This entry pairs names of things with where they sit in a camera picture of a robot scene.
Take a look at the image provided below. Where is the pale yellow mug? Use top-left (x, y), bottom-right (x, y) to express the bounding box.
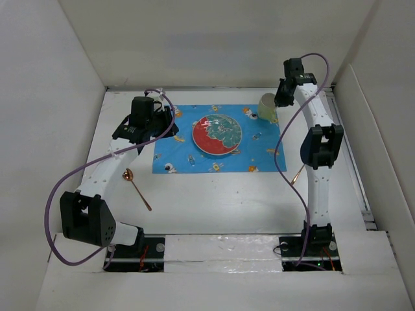
top-left (257, 93), bottom-right (278, 124)

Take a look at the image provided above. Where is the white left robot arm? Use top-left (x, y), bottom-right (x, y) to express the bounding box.
top-left (60, 90), bottom-right (286, 257)

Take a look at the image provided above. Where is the blue space print cloth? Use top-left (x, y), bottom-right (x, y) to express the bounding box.
top-left (152, 104), bottom-right (286, 174)

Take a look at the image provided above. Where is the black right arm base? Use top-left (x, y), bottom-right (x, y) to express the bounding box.
top-left (273, 224), bottom-right (342, 272)

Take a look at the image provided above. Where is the copper fork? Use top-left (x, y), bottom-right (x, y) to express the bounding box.
top-left (290, 164), bottom-right (305, 185)

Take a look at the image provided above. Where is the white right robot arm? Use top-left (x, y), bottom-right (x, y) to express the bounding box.
top-left (274, 58), bottom-right (344, 255)

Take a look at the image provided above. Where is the copper spoon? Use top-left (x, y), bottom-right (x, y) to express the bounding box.
top-left (123, 168), bottom-right (152, 211)

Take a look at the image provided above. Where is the red and teal plate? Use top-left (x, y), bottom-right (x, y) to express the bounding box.
top-left (192, 114), bottom-right (243, 156)

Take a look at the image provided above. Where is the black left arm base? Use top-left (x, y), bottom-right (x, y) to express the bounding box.
top-left (103, 228), bottom-right (166, 273)

